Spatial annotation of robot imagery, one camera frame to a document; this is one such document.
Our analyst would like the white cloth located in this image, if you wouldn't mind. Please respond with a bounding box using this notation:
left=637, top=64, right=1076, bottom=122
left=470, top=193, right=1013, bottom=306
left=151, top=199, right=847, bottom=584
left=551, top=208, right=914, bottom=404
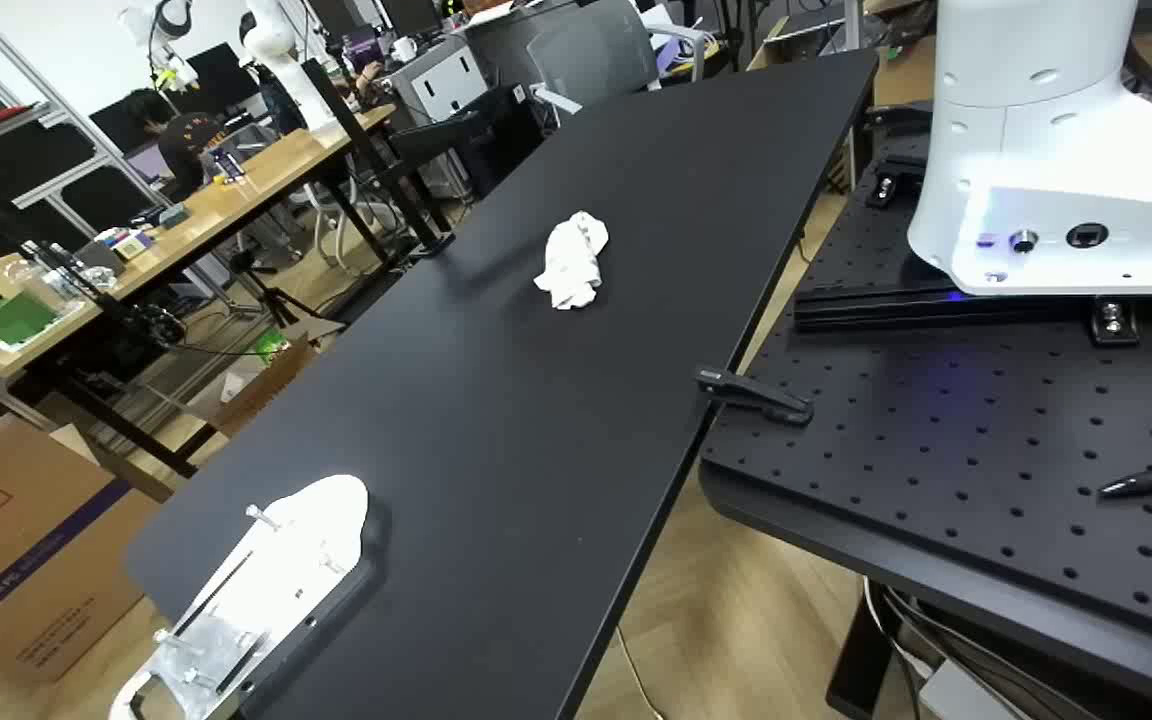
left=531, top=208, right=613, bottom=314

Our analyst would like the white hanging stand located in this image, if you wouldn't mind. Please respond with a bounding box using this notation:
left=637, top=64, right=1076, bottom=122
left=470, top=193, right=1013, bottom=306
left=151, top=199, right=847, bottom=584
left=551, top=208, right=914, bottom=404
left=106, top=470, right=381, bottom=720

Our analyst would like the black table clamp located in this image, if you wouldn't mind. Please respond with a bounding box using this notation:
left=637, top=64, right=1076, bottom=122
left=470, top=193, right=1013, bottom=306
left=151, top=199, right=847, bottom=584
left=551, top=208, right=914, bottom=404
left=692, top=363, right=817, bottom=432

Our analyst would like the grey office chair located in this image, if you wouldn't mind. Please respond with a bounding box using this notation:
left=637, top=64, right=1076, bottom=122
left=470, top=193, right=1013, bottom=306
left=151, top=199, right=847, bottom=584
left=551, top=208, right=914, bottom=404
left=462, top=0, right=661, bottom=130

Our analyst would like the grey slotted computer case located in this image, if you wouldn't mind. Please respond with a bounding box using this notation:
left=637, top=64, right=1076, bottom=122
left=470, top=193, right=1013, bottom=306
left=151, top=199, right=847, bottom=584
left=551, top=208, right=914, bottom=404
left=392, top=45, right=492, bottom=130

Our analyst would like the long wooden desk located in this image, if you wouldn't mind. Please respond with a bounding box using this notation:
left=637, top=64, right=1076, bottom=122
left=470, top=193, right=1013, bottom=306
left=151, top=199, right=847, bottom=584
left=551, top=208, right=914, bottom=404
left=0, top=98, right=398, bottom=482

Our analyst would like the black breadboard table leg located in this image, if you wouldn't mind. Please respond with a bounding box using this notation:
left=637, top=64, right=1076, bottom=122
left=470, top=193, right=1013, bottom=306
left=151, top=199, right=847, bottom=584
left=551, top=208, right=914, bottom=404
left=825, top=570, right=902, bottom=720

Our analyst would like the black perforated breadboard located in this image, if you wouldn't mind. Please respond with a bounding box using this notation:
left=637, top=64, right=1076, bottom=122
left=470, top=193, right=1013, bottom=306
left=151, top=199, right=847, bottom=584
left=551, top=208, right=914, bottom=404
left=696, top=156, right=1152, bottom=720

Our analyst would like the dark green board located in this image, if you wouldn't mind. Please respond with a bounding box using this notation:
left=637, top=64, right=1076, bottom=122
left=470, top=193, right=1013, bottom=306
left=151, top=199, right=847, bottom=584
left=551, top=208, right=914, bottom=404
left=0, top=288, right=64, bottom=350

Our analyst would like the cardboard box with red print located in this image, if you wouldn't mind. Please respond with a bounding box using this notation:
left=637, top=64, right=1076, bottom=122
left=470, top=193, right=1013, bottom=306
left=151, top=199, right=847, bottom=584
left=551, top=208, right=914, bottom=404
left=0, top=413, right=164, bottom=688

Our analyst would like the black clamped mount pole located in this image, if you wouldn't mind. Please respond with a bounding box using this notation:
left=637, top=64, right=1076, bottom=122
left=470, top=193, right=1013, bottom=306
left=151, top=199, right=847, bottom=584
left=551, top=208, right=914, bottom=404
left=296, top=56, right=456, bottom=259

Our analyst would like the black mounting rail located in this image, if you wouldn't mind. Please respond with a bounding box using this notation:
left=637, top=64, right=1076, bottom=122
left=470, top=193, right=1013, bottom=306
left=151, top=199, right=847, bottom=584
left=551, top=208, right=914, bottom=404
left=793, top=279, right=1152, bottom=335

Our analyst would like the black bolted bracket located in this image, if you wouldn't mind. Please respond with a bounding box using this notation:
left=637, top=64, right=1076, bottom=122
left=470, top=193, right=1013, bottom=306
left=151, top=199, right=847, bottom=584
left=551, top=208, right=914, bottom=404
left=1083, top=296, right=1143, bottom=350
left=862, top=168, right=909, bottom=213

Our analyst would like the grey metal frame rack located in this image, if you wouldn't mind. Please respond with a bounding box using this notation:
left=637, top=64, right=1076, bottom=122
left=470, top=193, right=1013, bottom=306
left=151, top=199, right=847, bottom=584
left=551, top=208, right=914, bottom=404
left=0, top=12, right=144, bottom=259

